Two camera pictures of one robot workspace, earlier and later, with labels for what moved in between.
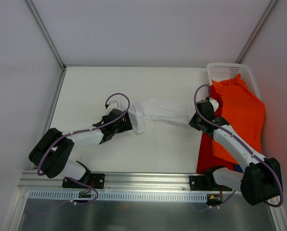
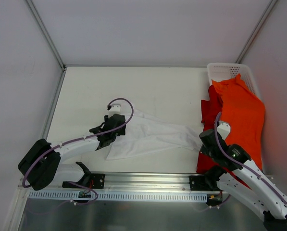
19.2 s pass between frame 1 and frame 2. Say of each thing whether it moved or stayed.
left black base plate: stayed
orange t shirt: stayed
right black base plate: stayed
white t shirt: moved
